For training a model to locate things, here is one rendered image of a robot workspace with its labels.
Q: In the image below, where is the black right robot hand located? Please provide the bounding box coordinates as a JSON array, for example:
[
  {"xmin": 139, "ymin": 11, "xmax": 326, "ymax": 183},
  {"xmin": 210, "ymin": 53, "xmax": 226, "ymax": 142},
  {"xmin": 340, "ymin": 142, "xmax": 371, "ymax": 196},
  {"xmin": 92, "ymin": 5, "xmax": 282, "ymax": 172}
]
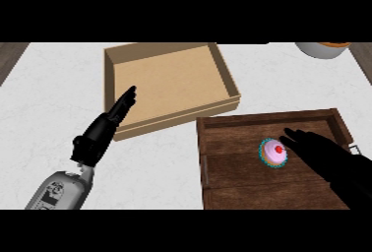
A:
[{"xmin": 278, "ymin": 127, "xmax": 372, "ymax": 209}]

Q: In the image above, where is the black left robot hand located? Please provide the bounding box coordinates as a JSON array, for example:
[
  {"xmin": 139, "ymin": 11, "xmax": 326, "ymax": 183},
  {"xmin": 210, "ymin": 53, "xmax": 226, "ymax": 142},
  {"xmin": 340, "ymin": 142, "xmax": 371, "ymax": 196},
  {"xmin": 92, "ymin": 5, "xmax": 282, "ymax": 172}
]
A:
[{"xmin": 70, "ymin": 85, "xmax": 139, "ymax": 168}]

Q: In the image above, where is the pink frosted cupcake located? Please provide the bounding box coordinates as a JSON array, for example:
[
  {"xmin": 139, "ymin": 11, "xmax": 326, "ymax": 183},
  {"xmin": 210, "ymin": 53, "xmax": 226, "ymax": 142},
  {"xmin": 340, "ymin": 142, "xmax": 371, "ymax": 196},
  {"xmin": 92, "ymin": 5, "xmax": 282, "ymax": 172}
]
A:
[{"xmin": 257, "ymin": 137, "xmax": 290, "ymax": 169}]

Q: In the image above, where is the dark wooden tray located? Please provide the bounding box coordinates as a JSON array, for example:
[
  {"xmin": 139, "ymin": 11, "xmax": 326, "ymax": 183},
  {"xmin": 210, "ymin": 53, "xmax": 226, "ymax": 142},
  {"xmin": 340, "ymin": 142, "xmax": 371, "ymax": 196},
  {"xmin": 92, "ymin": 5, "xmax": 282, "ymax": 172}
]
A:
[{"xmin": 195, "ymin": 107, "xmax": 362, "ymax": 211}]

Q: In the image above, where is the tan cardboard box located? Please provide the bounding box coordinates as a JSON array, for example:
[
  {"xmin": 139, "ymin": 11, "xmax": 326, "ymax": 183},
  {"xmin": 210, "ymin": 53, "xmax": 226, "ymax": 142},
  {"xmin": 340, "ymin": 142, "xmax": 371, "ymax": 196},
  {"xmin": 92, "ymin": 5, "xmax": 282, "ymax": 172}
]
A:
[{"xmin": 104, "ymin": 42, "xmax": 242, "ymax": 143}]

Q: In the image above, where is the grey bowl with orange contents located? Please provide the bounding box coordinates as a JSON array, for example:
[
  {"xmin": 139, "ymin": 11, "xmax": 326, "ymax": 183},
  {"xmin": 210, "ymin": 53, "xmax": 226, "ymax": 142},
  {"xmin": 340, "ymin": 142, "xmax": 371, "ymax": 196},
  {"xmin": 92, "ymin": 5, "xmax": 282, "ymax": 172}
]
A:
[{"xmin": 294, "ymin": 42, "xmax": 352, "ymax": 60}]

